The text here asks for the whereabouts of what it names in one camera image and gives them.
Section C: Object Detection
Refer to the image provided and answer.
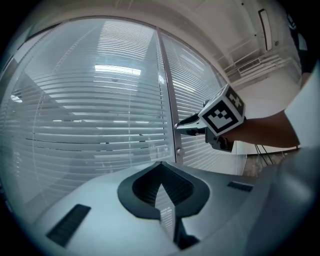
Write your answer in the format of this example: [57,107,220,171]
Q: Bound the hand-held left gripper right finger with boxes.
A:
[160,161,277,251]

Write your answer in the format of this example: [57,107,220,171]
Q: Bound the white venetian blinds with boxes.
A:
[0,19,176,219]

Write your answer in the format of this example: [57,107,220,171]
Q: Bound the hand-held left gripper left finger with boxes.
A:
[31,161,181,256]

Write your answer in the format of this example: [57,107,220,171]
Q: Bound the white ceiling air vent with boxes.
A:
[236,57,263,76]

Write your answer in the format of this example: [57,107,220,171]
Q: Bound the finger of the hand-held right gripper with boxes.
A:
[177,125,202,137]
[174,112,201,128]

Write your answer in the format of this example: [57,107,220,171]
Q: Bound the person's white shirt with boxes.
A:
[284,59,320,149]

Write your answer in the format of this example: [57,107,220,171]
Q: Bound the grey metal partition post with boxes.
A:
[155,25,186,166]

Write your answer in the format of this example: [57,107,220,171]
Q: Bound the person's right forearm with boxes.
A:
[221,109,301,149]

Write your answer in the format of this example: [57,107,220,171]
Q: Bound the long ceiling light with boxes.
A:
[257,8,274,52]

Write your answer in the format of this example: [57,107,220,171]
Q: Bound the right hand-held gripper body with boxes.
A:
[196,83,246,153]

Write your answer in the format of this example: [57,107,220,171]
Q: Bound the thin black cable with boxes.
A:
[254,143,273,165]

